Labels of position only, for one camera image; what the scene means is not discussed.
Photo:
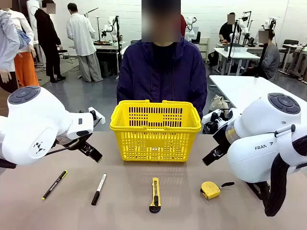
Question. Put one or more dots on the black office chair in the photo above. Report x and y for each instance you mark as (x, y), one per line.
(63, 54)

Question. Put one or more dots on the cream cloth bag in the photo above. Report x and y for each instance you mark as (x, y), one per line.
(218, 103)

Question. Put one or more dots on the white standing air conditioner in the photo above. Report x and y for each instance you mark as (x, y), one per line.
(31, 16)

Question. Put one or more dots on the white drawer cabinet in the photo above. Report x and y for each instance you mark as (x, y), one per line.
(205, 49)

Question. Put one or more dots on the black pen with yellow cap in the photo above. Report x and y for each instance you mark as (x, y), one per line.
(54, 185)

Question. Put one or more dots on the mannequin with blue shirt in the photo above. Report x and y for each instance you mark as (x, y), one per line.
(7, 43)

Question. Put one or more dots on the yellow tape measure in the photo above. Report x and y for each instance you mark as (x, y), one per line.
(209, 190)

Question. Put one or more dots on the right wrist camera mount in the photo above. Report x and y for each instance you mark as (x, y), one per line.
(213, 117)

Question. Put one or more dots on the black swivel chair with armrests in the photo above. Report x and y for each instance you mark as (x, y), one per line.
(289, 46)

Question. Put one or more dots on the background workbench table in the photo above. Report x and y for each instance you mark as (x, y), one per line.
(108, 46)

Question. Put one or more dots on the white marker with black cap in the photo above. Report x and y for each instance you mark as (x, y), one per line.
(98, 189)

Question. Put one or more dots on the white background robot by cabinet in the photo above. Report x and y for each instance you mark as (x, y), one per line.
(190, 28)

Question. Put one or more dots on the small white background table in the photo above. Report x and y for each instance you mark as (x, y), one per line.
(237, 52)

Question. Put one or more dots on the person in grey sweater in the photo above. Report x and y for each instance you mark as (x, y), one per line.
(271, 60)

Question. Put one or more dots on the yellow plastic shopping basket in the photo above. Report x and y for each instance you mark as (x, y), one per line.
(153, 143)

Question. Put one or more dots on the yellow utility knife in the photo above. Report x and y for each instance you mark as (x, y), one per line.
(155, 194)

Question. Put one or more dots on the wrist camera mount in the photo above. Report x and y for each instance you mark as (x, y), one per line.
(213, 117)
(98, 118)

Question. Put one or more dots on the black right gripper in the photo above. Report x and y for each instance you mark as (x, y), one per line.
(223, 141)

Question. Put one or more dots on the large white table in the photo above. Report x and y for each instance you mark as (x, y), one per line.
(235, 88)

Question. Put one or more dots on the thin black tripod pole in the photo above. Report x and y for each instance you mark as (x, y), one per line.
(232, 40)

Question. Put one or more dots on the person all in black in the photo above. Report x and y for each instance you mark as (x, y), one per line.
(46, 38)

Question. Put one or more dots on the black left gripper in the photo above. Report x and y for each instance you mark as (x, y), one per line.
(84, 143)

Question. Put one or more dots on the person in white coat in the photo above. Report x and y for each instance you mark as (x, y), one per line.
(80, 38)

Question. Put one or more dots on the person in purple jacket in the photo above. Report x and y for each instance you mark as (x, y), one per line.
(163, 72)

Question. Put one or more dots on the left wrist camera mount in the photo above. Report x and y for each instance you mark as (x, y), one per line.
(98, 118)

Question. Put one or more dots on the person in black t-shirt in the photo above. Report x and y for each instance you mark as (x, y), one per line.
(225, 30)

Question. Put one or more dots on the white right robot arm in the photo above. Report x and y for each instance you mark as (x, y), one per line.
(251, 155)

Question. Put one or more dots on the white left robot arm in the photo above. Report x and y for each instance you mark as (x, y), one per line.
(36, 124)

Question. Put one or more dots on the mannequin with orange trousers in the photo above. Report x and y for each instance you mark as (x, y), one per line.
(25, 69)

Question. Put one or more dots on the white background robot at workbench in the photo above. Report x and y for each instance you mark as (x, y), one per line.
(110, 25)

